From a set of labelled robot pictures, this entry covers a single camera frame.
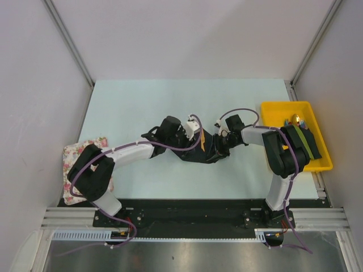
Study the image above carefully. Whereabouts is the gold knife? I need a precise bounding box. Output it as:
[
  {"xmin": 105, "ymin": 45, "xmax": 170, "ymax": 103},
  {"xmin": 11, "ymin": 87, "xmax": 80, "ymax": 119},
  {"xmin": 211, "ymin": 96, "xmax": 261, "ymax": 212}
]
[{"xmin": 200, "ymin": 128, "xmax": 205, "ymax": 152}]

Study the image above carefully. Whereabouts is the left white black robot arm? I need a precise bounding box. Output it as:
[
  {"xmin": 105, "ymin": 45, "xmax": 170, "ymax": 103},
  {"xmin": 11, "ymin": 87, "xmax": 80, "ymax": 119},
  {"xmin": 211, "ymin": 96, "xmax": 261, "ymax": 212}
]
[{"xmin": 67, "ymin": 114, "xmax": 202, "ymax": 216}]

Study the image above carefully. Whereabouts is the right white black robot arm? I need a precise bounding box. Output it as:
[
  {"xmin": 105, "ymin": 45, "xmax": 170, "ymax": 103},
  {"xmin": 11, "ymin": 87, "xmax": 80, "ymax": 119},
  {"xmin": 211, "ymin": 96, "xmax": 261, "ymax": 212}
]
[{"xmin": 215, "ymin": 114, "xmax": 313, "ymax": 228}]

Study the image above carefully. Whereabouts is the dark rolled napkin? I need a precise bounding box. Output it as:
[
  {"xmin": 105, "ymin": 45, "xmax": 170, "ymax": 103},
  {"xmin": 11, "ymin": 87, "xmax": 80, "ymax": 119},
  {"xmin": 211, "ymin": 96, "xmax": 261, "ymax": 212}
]
[{"xmin": 301, "ymin": 127, "xmax": 322, "ymax": 160}]

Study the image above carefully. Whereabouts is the green rolled napkin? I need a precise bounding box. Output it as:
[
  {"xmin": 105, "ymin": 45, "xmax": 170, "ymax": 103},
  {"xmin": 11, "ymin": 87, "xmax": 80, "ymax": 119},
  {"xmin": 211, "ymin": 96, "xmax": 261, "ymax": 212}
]
[{"xmin": 293, "ymin": 125, "xmax": 314, "ymax": 160}]

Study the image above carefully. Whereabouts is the yellow plastic bin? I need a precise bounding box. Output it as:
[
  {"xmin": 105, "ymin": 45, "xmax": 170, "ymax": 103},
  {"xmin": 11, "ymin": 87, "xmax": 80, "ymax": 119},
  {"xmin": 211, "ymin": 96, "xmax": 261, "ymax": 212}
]
[{"xmin": 260, "ymin": 101, "xmax": 333, "ymax": 172}]

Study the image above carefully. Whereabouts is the gold spoon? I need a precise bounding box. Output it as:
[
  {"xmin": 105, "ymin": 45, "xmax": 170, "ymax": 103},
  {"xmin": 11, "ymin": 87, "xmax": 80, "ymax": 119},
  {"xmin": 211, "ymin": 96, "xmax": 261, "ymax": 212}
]
[{"xmin": 291, "ymin": 114, "xmax": 300, "ymax": 126}]

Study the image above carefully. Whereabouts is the floral cloth mat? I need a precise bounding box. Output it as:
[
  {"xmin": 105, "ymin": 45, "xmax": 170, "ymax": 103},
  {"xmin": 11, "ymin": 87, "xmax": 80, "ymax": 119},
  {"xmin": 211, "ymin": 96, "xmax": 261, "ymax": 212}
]
[{"xmin": 62, "ymin": 137, "xmax": 108, "ymax": 206}]

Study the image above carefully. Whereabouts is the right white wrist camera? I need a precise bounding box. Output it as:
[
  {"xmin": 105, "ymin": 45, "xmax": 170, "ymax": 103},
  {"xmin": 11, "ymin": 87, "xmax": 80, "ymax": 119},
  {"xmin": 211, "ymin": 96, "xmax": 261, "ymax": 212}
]
[{"xmin": 214, "ymin": 120, "xmax": 230, "ymax": 137}]

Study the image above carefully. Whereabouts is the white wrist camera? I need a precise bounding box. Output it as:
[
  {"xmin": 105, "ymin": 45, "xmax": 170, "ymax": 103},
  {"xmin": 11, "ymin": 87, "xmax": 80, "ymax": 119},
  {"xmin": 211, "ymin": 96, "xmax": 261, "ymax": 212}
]
[
  {"xmin": 214, "ymin": 120, "xmax": 230, "ymax": 137},
  {"xmin": 183, "ymin": 114, "xmax": 201, "ymax": 141}
]

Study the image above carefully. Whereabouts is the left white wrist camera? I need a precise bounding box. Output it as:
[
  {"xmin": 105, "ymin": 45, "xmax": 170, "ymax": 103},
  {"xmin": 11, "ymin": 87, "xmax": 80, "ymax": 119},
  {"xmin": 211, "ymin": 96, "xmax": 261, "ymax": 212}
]
[{"xmin": 183, "ymin": 114, "xmax": 201, "ymax": 141}]

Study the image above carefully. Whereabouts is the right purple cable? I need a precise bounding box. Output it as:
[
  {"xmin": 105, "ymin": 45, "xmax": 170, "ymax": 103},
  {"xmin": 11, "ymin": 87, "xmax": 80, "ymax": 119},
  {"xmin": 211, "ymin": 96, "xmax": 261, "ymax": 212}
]
[{"xmin": 218, "ymin": 109, "xmax": 313, "ymax": 253}]

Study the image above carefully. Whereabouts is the purple cable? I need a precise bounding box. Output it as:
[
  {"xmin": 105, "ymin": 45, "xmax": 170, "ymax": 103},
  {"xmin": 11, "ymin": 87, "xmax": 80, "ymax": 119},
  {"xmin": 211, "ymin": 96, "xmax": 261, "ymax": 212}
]
[
  {"xmin": 218, "ymin": 109, "xmax": 313, "ymax": 253},
  {"xmin": 53, "ymin": 113, "xmax": 204, "ymax": 257}
]

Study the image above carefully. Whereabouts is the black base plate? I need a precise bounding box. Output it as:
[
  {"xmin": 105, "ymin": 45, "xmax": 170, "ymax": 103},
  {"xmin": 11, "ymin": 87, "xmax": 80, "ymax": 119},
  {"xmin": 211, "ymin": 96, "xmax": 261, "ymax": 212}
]
[{"xmin": 57, "ymin": 198, "xmax": 332, "ymax": 247}]

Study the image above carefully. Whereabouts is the right corner aluminium post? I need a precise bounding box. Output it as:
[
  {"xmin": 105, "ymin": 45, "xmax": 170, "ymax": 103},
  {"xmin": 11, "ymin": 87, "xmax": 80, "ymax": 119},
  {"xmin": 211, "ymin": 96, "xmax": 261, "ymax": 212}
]
[{"xmin": 290, "ymin": 0, "xmax": 344, "ymax": 88}]

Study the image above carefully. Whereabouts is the corner aluminium post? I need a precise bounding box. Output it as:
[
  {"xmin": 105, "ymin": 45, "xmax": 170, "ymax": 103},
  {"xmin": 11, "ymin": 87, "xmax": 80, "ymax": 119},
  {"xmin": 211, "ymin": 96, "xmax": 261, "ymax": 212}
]
[
  {"xmin": 42, "ymin": 0, "xmax": 95, "ymax": 87},
  {"xmin": 290, "ymin": 0, "xmax": 344, "ymax": 88}
]

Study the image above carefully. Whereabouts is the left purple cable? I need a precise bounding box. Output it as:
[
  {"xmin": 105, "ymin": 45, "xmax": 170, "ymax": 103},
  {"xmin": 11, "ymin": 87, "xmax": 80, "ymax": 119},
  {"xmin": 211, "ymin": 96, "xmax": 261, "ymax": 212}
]
[{"xmin": 53, "ymin": 113, "xmax": 204, "ymax": 257}]

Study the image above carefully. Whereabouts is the aluminium frame rail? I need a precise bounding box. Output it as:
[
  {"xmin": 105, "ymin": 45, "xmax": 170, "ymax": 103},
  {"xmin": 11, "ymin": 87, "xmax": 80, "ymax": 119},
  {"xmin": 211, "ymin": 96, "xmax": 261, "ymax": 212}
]
[{"xmin": 41, "ymin": 207, "xmax": 351, "ymax": 231}]

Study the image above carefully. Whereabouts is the white cable duct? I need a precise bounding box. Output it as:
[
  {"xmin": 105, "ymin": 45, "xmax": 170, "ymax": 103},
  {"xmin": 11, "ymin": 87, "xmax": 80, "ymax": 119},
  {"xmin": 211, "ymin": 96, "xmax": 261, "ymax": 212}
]
[{"xmin": 52, "ymin": 229, "xmax": 265, "ymax": 243}]

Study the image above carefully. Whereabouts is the left corner aluminium post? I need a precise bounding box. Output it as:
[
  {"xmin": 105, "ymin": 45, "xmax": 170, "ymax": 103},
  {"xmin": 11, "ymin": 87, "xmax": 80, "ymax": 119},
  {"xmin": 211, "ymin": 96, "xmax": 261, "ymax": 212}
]
[{"xmin": 42, "ymin": 0, "xmax": 95, "ymax": 87}]

